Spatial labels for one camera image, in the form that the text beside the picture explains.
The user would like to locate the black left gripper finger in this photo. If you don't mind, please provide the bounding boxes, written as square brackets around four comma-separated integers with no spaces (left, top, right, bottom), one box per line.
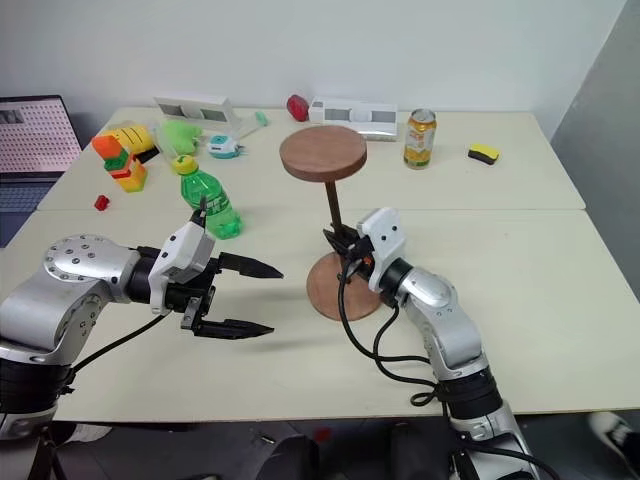
[217,252,286,280]
[191,318,276,342]

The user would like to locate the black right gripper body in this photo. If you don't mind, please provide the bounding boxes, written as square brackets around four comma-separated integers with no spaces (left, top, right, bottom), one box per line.
[338,234,377,290]

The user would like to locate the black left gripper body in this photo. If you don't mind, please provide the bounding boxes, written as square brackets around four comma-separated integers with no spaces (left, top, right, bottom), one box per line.
[163,252,222,335]

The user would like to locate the wooden pole with round disc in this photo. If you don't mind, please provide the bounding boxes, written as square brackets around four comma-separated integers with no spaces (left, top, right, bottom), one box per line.
[279,125,368,237]

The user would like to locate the round wooden base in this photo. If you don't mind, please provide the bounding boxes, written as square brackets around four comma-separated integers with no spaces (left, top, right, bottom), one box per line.
[305,250,397,322]

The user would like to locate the red round toy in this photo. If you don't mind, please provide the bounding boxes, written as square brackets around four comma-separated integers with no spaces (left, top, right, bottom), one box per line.
[285,93,310,123]

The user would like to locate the green plastic bottle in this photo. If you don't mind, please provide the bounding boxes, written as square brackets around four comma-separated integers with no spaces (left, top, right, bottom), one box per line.
[170,154,245,241]

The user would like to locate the yellow drink can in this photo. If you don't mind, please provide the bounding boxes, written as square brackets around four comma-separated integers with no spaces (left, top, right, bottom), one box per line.
[403,107,438,171]

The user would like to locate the white box with grey windows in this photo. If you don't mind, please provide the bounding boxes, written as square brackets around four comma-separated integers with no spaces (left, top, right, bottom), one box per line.
[307,96,399,144]
[152,94,234,127]

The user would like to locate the teal and white gadget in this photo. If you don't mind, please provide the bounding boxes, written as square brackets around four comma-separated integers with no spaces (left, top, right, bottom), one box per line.
[206,134,249,161]

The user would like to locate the white flat board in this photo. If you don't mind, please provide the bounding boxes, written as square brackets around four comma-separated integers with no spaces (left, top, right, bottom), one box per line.
[230,111,271,140]

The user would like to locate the orange green yellow block toy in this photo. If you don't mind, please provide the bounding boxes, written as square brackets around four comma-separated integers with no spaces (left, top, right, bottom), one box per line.
[91,134,149,194]

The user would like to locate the green plush toy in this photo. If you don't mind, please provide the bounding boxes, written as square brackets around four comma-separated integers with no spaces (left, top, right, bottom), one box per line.
[156,118,204,158]

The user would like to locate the yellow and black sponge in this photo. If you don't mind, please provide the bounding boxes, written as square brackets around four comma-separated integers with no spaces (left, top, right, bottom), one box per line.
[467,142,502,166]

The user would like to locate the yellow toy corn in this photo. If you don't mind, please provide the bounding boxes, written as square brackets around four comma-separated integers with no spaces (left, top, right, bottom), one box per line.
[99,123,156,152]

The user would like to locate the open laptop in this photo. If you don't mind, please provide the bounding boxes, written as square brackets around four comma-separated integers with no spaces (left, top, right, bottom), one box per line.
[0,94,84,249]

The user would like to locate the white and black shoe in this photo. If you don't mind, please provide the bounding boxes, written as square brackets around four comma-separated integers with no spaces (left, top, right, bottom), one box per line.
[586,411,640,469]

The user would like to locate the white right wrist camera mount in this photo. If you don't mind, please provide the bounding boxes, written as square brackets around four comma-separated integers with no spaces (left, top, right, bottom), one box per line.
[355,206,408,292]

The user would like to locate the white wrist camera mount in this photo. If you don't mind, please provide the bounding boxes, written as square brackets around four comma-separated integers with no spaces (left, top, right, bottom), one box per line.
[355,206,408,292]
[147,221,217,315]

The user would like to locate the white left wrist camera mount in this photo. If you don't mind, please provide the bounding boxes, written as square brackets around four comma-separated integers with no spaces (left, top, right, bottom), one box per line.
[147,221,217,315]

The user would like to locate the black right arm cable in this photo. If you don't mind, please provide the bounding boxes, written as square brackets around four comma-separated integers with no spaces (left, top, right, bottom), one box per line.
[336,267,452,407]

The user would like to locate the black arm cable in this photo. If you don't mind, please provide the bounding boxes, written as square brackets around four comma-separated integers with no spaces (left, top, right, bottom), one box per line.
[336,267,452,407]
[68,310,172,375]

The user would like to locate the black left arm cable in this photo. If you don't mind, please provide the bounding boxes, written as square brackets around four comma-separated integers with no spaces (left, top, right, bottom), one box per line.
[68,310,172,375]

